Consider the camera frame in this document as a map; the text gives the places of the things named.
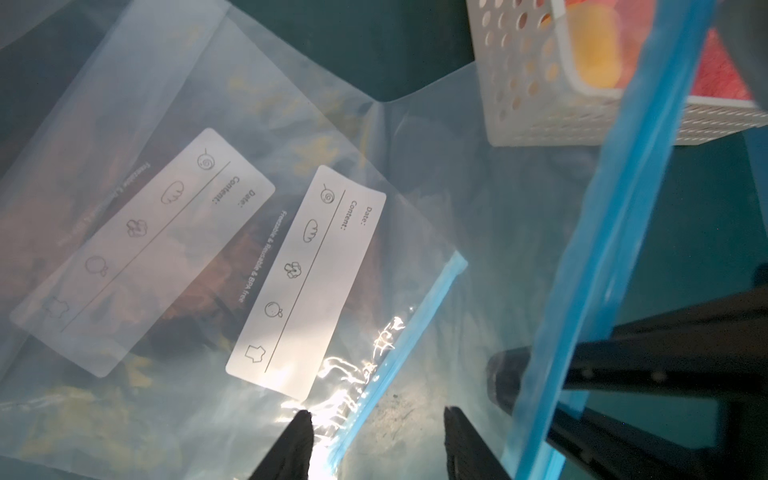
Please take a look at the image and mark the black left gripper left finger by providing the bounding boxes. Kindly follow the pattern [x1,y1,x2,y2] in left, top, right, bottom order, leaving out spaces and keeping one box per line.
[249,410,314,480]

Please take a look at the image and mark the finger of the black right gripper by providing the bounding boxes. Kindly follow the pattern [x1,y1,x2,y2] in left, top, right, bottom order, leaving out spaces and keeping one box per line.
[547,404,767,479]
[487,287,768,415]

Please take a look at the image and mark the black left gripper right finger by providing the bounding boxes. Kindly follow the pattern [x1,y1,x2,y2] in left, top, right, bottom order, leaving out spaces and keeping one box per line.
[443,406,510,480]

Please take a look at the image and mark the clear zip-top bag blue zipper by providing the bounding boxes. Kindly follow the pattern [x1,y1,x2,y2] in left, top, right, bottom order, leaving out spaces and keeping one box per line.
[337,21,705,479]

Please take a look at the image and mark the pink peach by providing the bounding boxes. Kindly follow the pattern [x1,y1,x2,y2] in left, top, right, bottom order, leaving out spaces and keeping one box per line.
[691,28,752,100]

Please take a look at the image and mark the yellow peach back middle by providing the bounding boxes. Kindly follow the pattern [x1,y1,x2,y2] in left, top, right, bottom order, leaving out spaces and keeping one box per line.
[566,1,623,89]

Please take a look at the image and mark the white perforated plastic basket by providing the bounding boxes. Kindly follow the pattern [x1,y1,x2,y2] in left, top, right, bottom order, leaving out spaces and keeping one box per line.
[467,0,767,147]

